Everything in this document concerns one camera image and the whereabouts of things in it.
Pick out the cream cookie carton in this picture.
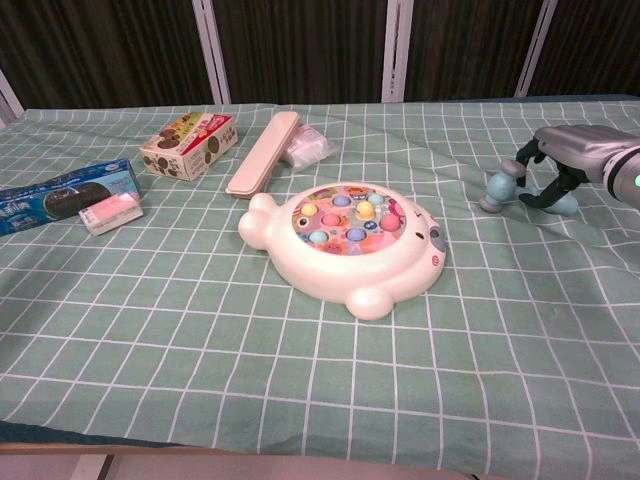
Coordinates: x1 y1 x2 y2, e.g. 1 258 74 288
139 112 238 182

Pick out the clear plastic bag packet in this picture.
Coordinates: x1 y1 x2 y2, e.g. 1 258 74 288
279 123 335 174

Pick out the green checked tablecloth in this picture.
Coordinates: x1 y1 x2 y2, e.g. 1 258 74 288
0 97 640 480

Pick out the blue cookie package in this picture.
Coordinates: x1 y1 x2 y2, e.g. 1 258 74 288
0 158 142 238

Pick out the white whack-a-mole toy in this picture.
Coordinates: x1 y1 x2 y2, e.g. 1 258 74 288
238 181 450 322

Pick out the light blue toy hammer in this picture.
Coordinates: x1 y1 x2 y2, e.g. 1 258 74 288
478 159 576 217

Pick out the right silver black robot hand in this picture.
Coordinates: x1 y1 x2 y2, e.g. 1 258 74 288
516 124 640 211

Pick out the small pink white box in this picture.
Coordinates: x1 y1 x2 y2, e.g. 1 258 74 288
78 193 145 237

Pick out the long beige plastic case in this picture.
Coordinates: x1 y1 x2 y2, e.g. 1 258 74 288
224 111 300 200

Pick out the white metal frame post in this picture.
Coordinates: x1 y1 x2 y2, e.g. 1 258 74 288
0 68 25 129
192 0 232 105
514 0 559 99
381 0 416 104

